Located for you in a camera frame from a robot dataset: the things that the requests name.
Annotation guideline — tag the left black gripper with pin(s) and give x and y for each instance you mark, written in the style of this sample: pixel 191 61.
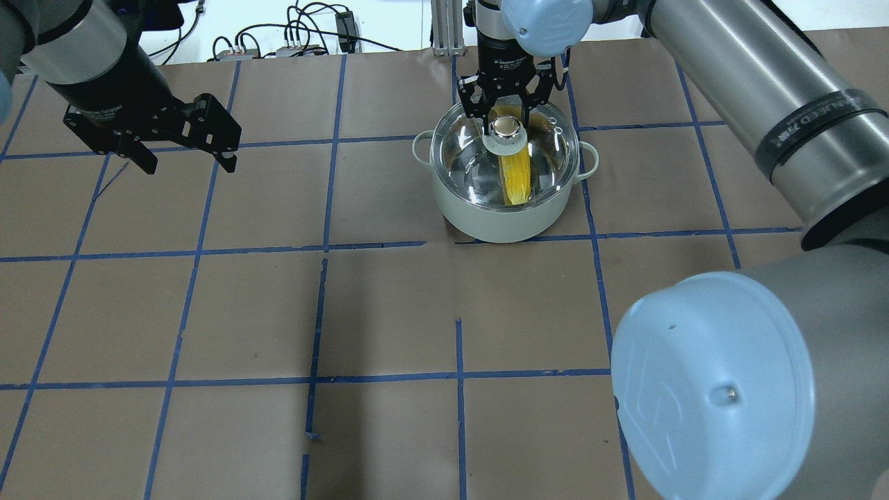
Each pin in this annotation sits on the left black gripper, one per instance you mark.
pixel 110 89

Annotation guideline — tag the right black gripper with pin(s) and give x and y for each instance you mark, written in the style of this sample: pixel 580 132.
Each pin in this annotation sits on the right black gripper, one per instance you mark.
pixel 505 61

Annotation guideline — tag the glass pot lid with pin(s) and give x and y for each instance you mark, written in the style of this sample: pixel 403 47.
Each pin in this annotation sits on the glass pot lid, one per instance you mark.
pixel 503 153

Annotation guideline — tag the yellow corn cob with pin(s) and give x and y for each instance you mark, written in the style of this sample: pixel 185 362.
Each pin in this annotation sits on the yellow corn cob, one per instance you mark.
pixel 515 166

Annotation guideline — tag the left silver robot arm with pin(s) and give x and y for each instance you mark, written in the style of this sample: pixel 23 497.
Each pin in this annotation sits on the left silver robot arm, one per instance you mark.
pixel 89 52

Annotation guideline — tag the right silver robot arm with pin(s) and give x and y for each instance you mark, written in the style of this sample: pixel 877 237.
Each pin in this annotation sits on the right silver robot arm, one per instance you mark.
pixel 675 195

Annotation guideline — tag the pale green cooking pot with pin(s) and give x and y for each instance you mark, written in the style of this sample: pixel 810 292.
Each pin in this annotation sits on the pale green cooking pot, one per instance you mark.
pixel 501 227

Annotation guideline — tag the small circuit board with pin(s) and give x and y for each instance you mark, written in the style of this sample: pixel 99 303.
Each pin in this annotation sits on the small circuit board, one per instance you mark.
pixel 224 49
pixel 293 49

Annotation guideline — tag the black power adapter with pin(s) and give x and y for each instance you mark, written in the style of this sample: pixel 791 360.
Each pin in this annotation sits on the black power adapter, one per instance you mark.
pixel 347 31

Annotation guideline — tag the aluminium frame post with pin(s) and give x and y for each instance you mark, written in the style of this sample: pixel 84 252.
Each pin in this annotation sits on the aluminium frame post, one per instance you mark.
pixel 447 28

